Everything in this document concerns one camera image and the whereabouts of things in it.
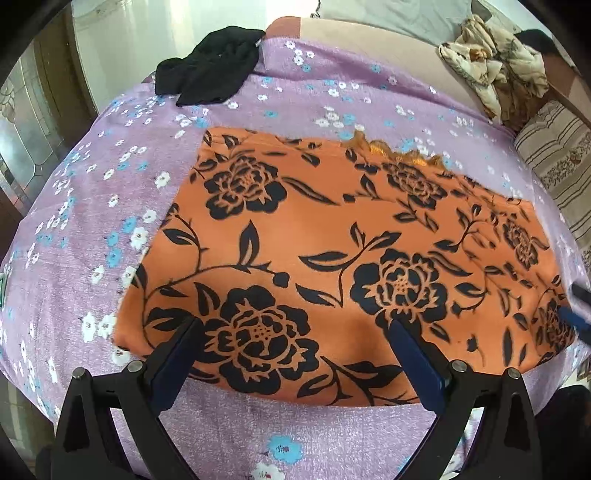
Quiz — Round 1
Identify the small black cloth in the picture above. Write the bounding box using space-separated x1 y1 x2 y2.
515 28 562 54

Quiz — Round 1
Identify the wooden door with leaded glass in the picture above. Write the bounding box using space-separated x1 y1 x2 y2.
0 9 108 232

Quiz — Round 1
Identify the purple floral bedsheet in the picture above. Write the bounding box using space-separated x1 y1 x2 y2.
0 37 591 480

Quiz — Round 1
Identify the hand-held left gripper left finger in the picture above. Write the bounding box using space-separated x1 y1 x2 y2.
54 316 204 480

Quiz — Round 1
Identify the cream floral crumpled cloth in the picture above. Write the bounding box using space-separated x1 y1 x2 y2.
438 14 550 123

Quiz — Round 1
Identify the grey pillow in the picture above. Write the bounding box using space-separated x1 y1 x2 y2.
314 0 477 48

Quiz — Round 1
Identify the brown pink cushion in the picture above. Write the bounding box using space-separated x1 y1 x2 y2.
544 48 591 121

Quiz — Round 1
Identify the orange black floral top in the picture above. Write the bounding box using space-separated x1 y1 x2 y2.
113 127 579 409

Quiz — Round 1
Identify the black crumpled cloth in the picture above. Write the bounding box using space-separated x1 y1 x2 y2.
154 26 265 107

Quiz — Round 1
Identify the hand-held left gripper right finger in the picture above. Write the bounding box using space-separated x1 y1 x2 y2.
389 318 543 480

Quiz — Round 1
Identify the striped floral pillow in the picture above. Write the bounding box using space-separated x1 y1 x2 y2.
513 100 591 260

